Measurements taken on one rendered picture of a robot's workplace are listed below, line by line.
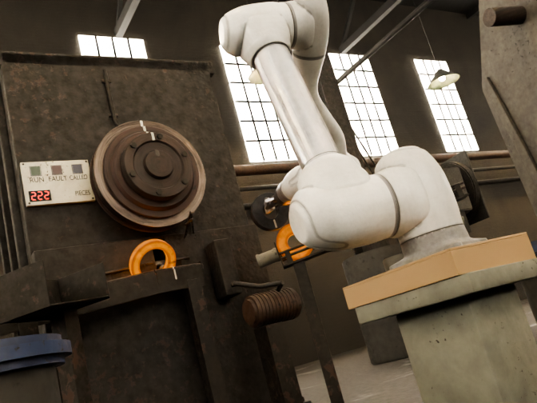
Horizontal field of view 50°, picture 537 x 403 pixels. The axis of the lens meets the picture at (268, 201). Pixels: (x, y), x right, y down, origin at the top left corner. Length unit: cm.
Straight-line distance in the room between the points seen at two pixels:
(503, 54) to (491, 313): 324
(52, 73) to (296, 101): 146
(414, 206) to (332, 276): 913
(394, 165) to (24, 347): 86
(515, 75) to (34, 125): 311
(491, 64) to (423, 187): 319
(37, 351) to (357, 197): 70
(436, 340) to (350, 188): 38
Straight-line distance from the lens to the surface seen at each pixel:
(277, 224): 225
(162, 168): 230
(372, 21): 1231
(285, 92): 146
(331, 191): 126
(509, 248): 138
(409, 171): 135
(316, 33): 169
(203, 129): 276
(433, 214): 134
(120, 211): 228
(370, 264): 472
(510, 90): 437
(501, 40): 442
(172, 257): 228
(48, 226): 237
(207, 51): 1109
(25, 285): 182
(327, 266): 1041
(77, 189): 242
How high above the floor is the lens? 30
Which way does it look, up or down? 14 degrees up
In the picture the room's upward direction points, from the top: 15 degrees counter-clockwise
